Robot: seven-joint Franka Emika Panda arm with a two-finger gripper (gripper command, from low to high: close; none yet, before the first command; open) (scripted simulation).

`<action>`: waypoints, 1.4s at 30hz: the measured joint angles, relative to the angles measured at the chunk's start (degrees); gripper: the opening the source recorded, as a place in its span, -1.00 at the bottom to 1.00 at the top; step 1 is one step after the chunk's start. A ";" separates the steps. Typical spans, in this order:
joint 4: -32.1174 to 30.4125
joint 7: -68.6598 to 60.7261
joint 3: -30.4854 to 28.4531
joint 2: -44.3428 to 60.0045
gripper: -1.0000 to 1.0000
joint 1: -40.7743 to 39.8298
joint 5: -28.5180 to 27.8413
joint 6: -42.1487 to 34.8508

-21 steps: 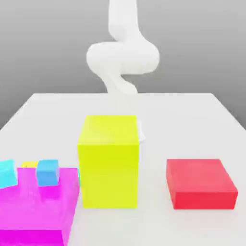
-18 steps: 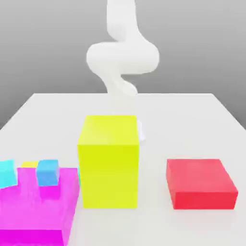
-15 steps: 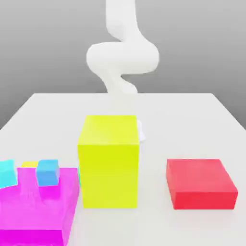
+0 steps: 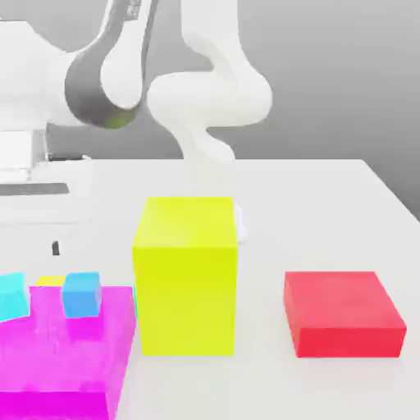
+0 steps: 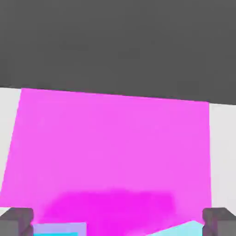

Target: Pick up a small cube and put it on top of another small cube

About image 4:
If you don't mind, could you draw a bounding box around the large yellow box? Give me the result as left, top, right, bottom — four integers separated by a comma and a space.
131, 196, 239, 358

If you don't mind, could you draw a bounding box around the large red box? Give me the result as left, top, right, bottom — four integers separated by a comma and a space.
283, 270, 409, 359

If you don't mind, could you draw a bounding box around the large magenta box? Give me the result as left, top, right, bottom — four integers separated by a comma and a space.
0, 285, 138, 420

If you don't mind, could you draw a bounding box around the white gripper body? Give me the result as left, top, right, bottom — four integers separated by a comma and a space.
0, 158, 95, 228

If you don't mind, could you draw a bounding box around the small cyan cube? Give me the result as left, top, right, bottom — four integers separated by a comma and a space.
0, 271, 31, 322

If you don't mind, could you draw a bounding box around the small blue cube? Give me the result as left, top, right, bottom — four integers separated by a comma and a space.
62, 271, 103, 319

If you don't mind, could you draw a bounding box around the small yellow cube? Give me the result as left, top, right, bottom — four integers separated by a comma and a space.
36, 275, 66, 288

